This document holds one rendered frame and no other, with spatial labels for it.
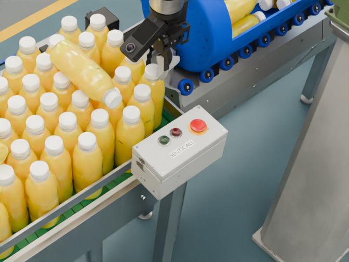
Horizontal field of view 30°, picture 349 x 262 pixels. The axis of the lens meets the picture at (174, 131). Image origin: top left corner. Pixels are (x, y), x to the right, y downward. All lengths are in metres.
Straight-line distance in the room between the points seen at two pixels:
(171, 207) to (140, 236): 0.93
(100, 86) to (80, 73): 0.06
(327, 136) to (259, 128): 0.99
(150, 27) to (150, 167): 0.31
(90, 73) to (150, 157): 0.23
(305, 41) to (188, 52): 0.49
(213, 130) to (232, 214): 1.21
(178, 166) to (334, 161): 0.73
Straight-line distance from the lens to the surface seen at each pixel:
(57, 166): 1.45
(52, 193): 1.43
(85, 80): 1.46
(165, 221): 1.70
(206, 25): 1.60
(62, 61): 1.51
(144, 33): 1.45
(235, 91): 1.88
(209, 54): 1.64
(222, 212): 2.64
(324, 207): 2.18
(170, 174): 1.40
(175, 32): 1.47
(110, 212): 1.61
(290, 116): 3.00
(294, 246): 2.45
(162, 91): 1.60
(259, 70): 1.94
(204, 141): 1.44
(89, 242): 1.66
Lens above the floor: 2.24
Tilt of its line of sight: 52 degrees down
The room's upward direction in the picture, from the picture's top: 8 degrees clockwise
